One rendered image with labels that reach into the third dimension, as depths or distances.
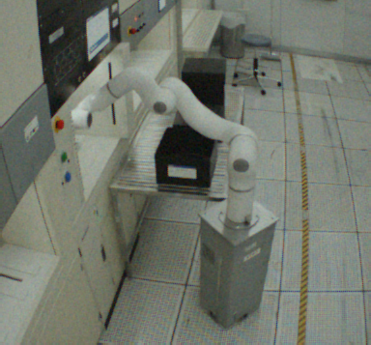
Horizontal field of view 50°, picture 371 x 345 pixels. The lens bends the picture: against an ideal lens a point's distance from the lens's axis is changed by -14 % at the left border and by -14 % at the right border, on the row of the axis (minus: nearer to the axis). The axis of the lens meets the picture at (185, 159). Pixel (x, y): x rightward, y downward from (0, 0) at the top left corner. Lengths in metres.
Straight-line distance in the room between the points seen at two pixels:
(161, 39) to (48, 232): 2.38
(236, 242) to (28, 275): 0.94
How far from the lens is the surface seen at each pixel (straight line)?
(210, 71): 2.97
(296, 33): 6.43
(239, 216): 2.06
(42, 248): 1.90
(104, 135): 2.56
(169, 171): 2.28
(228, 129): 1.88
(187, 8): 5.23
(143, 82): 1.80
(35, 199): 1.71
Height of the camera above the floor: 2.15
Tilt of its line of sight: 34 degrees down
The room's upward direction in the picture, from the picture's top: 2 degrees counter-clockwise
